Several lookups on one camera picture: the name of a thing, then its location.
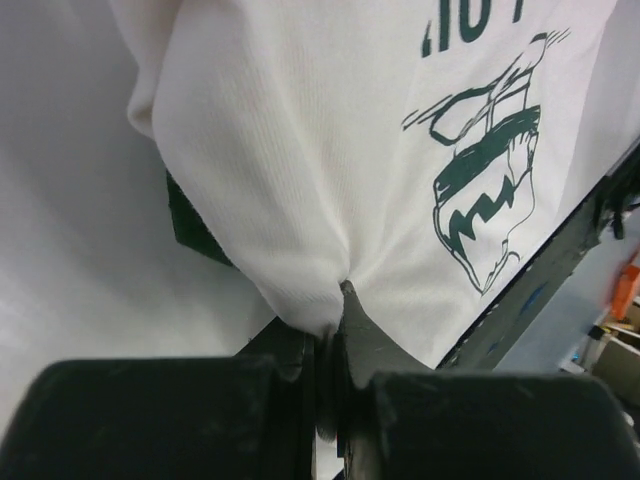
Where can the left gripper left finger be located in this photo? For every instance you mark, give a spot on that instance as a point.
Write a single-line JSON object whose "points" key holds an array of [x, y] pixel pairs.
{"points": [[248, 416]]}

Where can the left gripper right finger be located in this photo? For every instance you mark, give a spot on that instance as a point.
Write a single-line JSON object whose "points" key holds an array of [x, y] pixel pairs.
{"points": [[399, 419]]}

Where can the white and green t shirt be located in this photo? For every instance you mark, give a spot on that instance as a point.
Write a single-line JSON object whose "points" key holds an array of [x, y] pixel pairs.
{"points": [[417, 149]]}

